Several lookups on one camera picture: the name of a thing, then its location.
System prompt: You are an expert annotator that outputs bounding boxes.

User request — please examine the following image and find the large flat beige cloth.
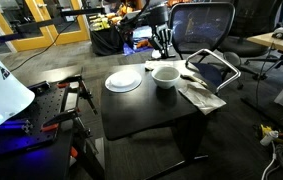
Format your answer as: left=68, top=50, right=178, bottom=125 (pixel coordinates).
left=143, top=59, right=197, bottom=77

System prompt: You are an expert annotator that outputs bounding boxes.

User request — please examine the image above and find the black mount bar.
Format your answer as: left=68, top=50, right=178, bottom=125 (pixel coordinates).
left=0, top=7, right=106, bottom=46

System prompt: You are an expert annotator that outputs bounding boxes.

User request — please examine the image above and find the white bowl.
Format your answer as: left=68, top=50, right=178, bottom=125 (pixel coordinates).
left=151, top=65, right=181, bottom=90

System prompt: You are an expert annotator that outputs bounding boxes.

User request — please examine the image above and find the silver metal table handle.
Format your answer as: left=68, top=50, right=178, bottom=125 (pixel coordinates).
left=184, top=48, right=242, bottom=95

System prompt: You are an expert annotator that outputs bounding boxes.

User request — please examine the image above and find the yellow framed glass door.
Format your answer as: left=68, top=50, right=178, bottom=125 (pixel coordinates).
left=0, top=0, right=91, bottom=53

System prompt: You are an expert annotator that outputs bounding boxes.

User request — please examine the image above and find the blue mesh office chair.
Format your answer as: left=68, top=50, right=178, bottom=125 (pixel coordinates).
left=168, top=1, right=237, bottom=89

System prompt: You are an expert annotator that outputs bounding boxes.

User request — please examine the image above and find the small crumpled beige cloth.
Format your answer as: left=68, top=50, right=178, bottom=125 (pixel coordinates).
left=178, top=81, right=228, bottom=116

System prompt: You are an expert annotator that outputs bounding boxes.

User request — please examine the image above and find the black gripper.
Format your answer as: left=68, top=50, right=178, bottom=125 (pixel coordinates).
left=151, top=23, right=175, bottom=58

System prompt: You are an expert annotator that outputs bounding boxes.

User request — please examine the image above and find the white plug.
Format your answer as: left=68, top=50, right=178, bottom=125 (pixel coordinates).
left=259, top=130, right=279, bottom=147

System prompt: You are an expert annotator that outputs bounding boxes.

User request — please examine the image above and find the black orange bar clamp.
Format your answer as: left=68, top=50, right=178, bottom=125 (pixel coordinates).
left=56, top=73, right=99, bottom=116
left=40, top=107, right=93, bottom=138
left=69, top=145, right=79, bottom=159

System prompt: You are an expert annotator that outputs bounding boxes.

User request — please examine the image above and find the white cable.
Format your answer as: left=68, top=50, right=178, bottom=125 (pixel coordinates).
left=260, top=141, right=279, bottom=180

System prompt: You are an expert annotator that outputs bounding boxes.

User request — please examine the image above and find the white round plate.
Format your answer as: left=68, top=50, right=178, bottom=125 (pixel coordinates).
left=104, top=68, right=143, bottom=94

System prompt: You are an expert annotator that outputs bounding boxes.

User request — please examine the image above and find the black table pedestal leg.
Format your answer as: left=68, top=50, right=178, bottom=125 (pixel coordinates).
left=145, top=111, right=212, bottom=180

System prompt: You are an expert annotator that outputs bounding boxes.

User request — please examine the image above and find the grey desk device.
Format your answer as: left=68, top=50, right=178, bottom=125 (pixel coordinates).
left=270, top=27, right=283, bottom=41

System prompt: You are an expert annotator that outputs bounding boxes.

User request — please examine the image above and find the black perforated breadboard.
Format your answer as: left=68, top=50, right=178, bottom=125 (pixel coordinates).
left=0, top=81, right=69, bottom=160

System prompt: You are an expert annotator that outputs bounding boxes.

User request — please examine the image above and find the light wooden desk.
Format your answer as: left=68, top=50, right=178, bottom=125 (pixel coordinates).
left=246, top=26, right=283, bottom=57

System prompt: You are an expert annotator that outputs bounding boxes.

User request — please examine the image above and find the black office chair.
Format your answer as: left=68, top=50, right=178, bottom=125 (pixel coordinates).
left=219, top=0, right=283, bottom=81

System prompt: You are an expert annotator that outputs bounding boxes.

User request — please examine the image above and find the black draped table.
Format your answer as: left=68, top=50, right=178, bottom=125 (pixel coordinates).
left=89, top=13, right=126, bottom=56

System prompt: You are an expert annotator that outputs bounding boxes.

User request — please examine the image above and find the yellow plug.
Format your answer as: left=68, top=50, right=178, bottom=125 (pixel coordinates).
left=259, top=123, right=283, bottom=144

